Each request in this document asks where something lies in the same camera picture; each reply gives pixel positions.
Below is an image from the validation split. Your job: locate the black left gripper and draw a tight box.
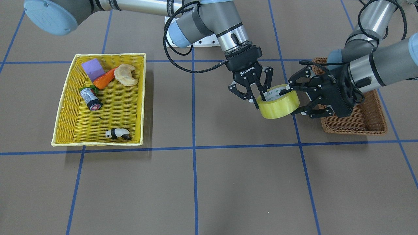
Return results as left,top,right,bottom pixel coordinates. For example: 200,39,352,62
280,64,364,119

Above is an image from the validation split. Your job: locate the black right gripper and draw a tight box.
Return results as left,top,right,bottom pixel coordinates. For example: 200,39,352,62
225,46,274,103

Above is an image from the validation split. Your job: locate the yellow tape roll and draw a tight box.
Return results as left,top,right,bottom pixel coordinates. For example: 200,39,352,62
256,84,300,119

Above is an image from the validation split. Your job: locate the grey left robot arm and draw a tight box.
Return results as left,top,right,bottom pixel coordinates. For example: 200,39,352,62
280,0,418,118

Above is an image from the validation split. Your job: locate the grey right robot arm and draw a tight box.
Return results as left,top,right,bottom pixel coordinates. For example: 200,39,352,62
23,0,273,107

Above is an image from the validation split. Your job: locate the brown wicker basket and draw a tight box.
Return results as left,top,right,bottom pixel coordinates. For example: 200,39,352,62
312,57,388,135

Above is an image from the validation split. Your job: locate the yellow woven basket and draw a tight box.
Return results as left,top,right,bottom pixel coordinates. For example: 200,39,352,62
51,53,146,146

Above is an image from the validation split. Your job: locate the toy croissant bread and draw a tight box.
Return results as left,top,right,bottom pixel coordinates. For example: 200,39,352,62
114,64,139,86

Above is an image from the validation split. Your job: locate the panda figurine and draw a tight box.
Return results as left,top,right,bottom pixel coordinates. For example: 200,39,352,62
105,128,132,140

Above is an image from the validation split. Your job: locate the orange toy carrot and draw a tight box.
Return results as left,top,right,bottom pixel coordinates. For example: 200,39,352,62
93,67,118,90

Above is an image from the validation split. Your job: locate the purple foam block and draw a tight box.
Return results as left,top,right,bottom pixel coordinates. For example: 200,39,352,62
81,58,105,82

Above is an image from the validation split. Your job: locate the small toy can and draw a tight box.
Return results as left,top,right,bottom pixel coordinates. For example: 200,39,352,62
80,87,103,111

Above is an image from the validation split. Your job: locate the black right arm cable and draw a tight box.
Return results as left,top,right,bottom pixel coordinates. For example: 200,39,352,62
163,0,230,73

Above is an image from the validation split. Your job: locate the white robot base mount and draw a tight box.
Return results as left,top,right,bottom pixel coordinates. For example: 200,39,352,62
165,18,220,48

